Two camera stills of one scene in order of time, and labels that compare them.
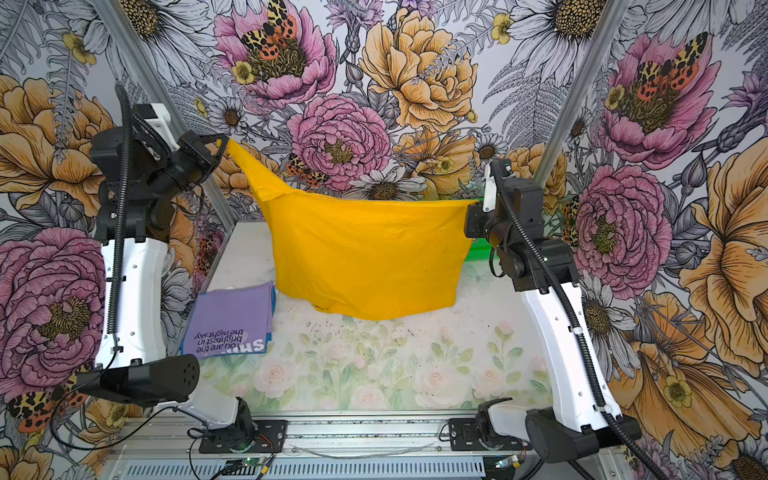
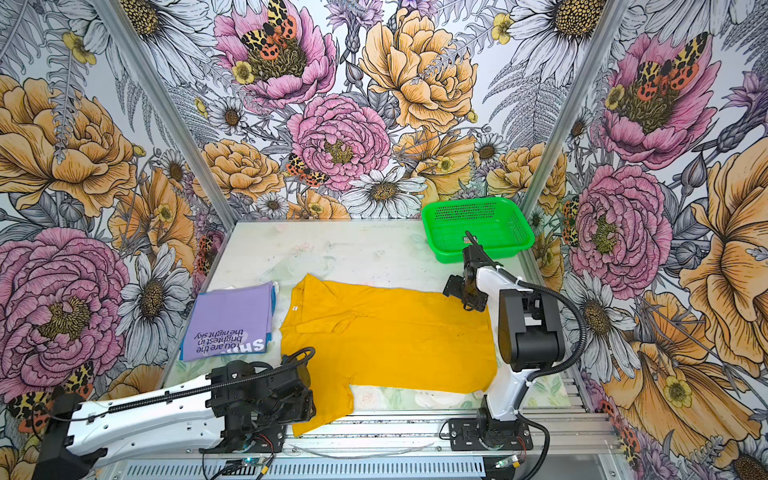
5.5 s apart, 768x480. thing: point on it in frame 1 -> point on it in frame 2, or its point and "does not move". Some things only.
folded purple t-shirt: x=229 y=322 does not move
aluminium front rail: x=320 y=440 does not move
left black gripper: x=207 y=156 -> x=300 y=410
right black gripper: x=474 y=213 -> x=453 y=287
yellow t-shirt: x=365 y=258 -> x=396 y=340
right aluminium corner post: x=597 y=58 does not move
